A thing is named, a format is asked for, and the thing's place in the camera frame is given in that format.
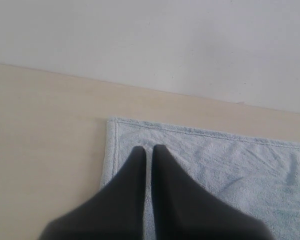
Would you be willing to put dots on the light blue terry towel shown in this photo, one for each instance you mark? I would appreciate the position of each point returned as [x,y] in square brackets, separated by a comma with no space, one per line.
[258,176]

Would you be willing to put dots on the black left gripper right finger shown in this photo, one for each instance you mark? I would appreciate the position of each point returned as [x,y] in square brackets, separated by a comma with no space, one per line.
[183,210]

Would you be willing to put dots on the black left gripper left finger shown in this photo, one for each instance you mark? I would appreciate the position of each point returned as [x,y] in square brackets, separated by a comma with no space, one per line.
[114,213]

